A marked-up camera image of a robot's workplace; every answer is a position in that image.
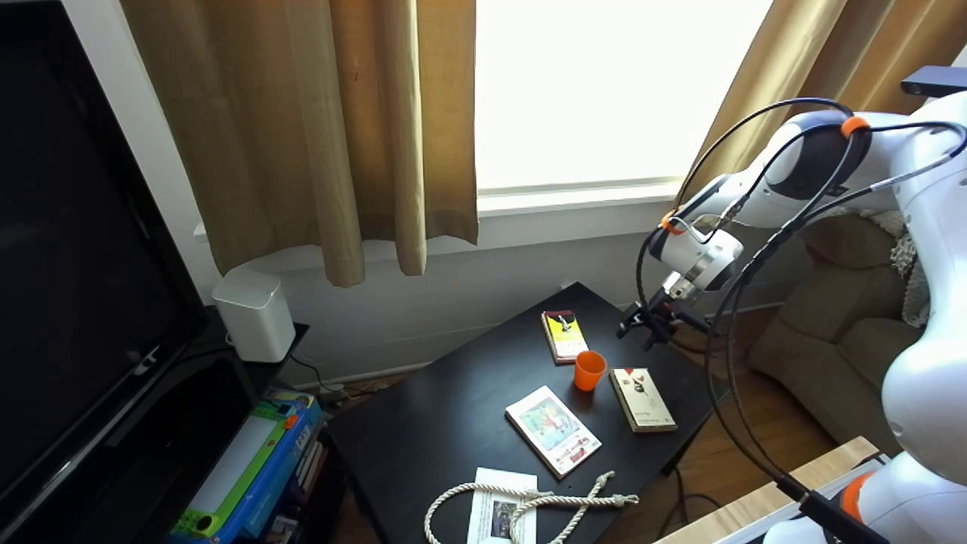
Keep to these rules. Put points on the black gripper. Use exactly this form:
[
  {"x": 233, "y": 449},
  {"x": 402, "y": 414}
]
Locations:
[{"x": 670, "y": 311}]

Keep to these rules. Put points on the white cover book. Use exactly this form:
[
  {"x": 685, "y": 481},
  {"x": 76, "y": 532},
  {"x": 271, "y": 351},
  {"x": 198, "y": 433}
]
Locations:
[{"x": 642, "y": 400}]

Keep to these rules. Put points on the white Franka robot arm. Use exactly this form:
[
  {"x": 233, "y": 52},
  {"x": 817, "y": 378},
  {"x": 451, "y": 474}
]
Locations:
[{"x": 938, "y": 382}]

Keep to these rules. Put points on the small orange cup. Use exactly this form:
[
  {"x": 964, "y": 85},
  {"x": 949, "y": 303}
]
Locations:
[{"x": 590, "y": 374}]

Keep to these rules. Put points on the yellow and dark cover book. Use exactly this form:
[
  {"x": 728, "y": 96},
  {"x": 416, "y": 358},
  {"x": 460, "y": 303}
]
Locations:
[{"x": 564, "y": 338}]

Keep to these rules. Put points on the Boxcar Children paperback book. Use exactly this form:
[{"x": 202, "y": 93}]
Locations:
[{"x": 551, "y": 430}]

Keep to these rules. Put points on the olive green armchair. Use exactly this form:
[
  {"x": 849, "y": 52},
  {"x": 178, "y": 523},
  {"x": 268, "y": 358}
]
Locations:
[{"x": 826, "y": 351}]

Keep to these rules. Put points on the light wooden board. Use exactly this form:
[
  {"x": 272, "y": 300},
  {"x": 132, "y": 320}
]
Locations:
[{"x": 766, "y": 499}]

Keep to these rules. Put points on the bright window with white sill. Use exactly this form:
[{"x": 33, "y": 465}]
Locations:
[{"x": 605, "y": 93}]

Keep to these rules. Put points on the cream knit blanket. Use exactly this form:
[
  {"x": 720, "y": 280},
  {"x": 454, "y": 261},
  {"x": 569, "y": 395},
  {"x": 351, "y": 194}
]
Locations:
[{"x": 905, "y": 261}]

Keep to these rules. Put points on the narrow beige curtain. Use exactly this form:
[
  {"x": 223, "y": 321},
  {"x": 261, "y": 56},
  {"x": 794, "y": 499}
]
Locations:
[{"x": 766, "y": 71}]

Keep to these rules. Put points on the white speaker box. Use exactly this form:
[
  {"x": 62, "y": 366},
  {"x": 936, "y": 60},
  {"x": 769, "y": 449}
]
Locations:
[{"x": 254, "y": 320}]

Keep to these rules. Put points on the wide beige curtain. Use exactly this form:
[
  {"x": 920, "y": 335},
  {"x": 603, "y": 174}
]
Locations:
[{"x": 303, "y": 121}]

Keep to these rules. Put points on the green framed drawing board toy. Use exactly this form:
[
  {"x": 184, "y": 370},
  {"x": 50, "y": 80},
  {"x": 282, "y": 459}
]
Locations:
[{"x": 233, "y": 470}]

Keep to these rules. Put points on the black television stand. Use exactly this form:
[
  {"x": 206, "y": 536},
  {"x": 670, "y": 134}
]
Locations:
[{"x": 190, "y": 424}]

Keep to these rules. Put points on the black flat screen television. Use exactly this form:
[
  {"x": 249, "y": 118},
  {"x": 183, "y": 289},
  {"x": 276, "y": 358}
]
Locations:
[{"x": 72, "y": 251}]

